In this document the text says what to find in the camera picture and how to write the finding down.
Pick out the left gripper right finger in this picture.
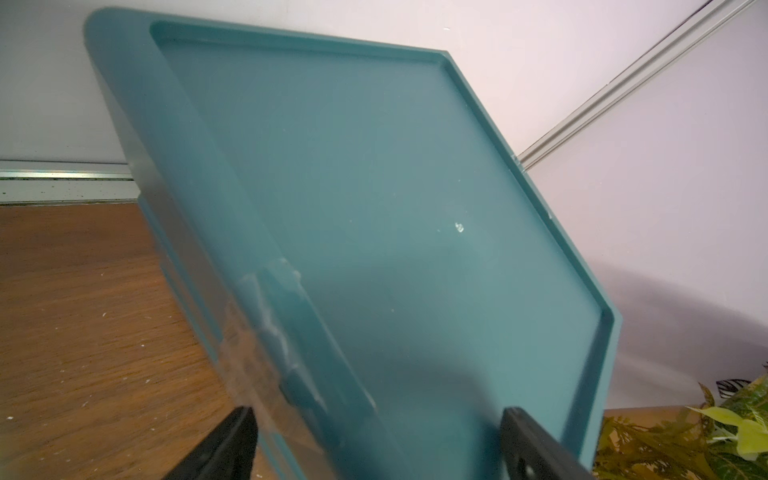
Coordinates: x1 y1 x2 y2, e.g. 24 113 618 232
500 407 594 480

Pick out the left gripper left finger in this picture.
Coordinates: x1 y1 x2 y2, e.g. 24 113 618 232
163 406 258 480

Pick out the teal three-drawer cabinet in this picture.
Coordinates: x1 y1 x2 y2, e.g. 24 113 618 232
83 7 621 479

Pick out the artificial green plant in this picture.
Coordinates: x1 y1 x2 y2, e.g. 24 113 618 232
592 375 767 479

